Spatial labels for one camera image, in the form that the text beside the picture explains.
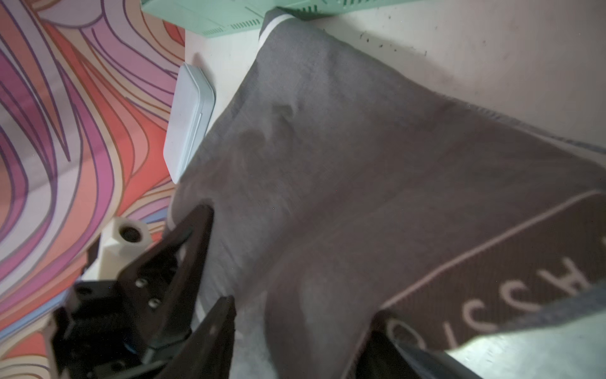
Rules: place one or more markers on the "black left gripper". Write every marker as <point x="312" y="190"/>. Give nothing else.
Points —
<point x="133" y="327"/>

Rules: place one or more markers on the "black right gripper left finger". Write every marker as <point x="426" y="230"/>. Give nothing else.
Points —
<point x="209" y="350"/>

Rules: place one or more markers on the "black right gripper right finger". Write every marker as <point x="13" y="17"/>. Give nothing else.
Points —
<point x="394" y="350"/>

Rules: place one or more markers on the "grey pillowcase with white lettering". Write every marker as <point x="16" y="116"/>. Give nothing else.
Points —
<point x="341" y="188"/>

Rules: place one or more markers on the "white plastic pencil case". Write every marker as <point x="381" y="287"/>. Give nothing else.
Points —
<point x="190" y="115"/>

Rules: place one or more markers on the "mint green file organizer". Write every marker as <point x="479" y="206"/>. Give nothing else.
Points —
<point x="211" y="18"/>

